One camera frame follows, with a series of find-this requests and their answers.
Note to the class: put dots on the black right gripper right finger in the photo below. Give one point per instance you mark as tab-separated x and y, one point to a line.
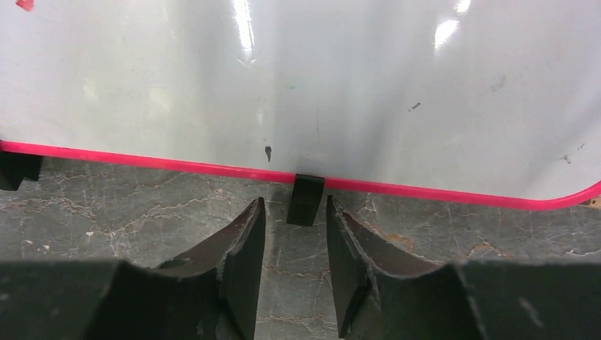
383	292

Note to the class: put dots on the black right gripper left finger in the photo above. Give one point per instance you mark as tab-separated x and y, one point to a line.
207	292

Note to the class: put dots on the pink framed whiteboard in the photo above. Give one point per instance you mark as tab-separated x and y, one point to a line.
483	102

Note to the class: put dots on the black whiteboard foot clip right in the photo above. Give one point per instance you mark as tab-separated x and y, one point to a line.
305	200

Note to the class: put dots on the black whiteboard foot clip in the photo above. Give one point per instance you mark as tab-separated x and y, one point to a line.
305	200
16	167

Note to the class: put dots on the black whiteboard foot clip left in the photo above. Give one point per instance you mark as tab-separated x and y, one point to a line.
16	167

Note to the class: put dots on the long wooden block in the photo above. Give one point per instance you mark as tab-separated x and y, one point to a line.
594	203

